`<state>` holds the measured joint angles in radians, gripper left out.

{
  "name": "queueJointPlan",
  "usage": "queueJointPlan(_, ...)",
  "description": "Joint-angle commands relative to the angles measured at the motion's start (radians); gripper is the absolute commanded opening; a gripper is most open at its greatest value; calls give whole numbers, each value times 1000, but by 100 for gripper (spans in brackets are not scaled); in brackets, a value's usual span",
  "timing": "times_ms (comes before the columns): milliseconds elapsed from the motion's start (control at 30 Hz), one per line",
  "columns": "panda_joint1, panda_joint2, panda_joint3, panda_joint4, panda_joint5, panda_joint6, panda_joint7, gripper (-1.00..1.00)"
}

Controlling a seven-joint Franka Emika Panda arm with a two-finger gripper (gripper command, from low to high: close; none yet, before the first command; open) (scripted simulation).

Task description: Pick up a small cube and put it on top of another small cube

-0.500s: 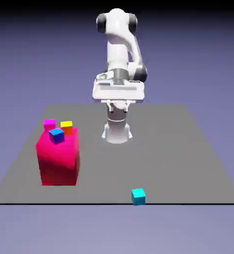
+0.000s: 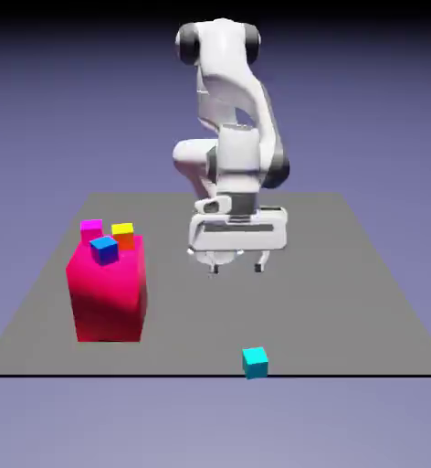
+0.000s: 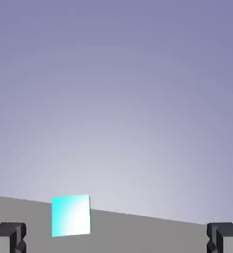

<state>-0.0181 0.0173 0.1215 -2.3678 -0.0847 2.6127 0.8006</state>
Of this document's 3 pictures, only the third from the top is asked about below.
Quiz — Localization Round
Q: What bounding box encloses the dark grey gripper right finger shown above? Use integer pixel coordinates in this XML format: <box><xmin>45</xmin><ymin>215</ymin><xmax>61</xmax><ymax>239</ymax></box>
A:
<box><xmin>206</xmin><ymin>221</ymin><xmax>233</xmax><ymax>253</ymax></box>

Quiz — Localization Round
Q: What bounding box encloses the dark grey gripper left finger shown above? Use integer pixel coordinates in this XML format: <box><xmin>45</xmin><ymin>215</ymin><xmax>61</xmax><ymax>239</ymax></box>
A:
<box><xmin>0</xmin><ymin>221</ymin><xmax>27</xmax><ymax>253</ymax></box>

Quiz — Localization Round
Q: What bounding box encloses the small cyan cube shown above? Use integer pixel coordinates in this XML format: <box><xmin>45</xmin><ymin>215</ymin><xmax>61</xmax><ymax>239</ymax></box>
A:
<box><xmin>51</xmin><ymin>194</ymin><xmax>91</xmax><ymax>238</ymax></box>

